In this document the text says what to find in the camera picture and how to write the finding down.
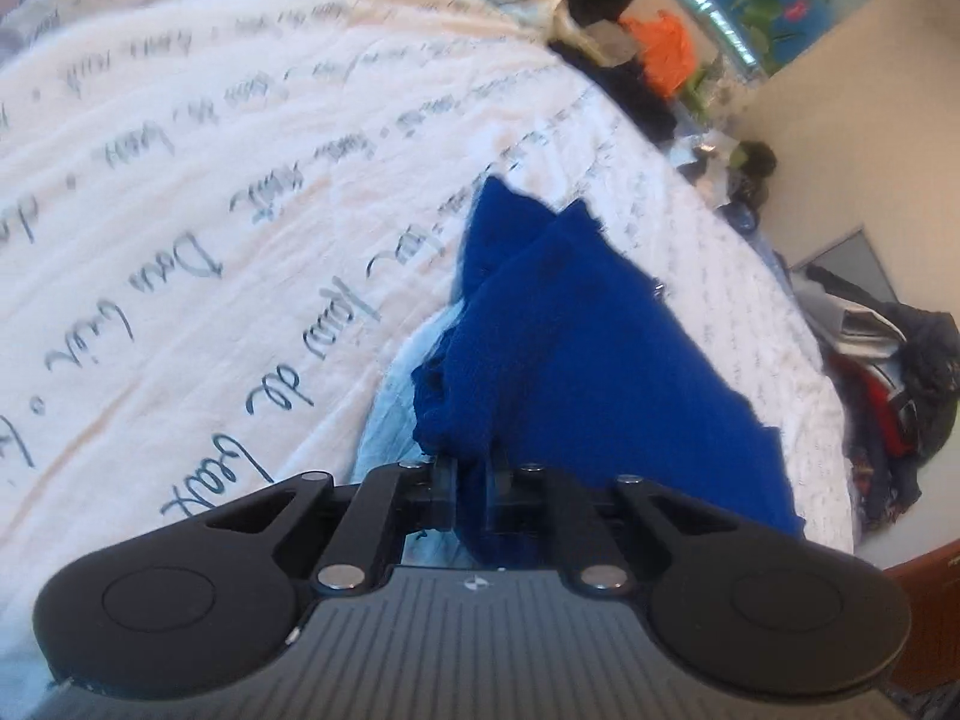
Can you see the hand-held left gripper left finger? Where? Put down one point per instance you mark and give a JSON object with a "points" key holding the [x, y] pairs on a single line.
{"points": [[444, 496]]}

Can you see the orange plastic bag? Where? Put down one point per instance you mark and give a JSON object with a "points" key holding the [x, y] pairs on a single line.
{"points": [[664, 52]]}

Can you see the wooden bed frame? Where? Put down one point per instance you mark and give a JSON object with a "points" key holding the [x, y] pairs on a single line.
{"points": [[930, 615]]}

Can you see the dark plush toy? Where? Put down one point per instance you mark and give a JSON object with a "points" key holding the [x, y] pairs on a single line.
{"points": [[757, 169]]}

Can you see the dark navy garment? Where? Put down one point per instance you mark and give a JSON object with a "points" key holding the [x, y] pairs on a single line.
{"points": [[637, 101]]}

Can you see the red cloth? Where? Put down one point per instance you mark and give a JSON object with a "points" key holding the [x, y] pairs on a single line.
{"points": [[889, 412]]}

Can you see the grey framed board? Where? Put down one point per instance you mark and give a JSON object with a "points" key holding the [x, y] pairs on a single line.
{"points": [[847, 262]]}

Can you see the dark jacket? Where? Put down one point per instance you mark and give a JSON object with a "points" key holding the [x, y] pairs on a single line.
{"points": [[930, 375]]}

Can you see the grey garment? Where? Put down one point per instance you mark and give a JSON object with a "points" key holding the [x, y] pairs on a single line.
{"points": [[613, 41]]}

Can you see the white script-printed bed sheet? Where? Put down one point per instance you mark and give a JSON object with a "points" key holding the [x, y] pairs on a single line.
{"points": [[225, 165]]}

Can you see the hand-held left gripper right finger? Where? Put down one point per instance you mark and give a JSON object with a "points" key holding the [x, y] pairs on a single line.
{"points": [[498, 496]]}

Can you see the blue knit sweater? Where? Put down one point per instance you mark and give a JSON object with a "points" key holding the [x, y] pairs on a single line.
{"points": [[592, 360]]}

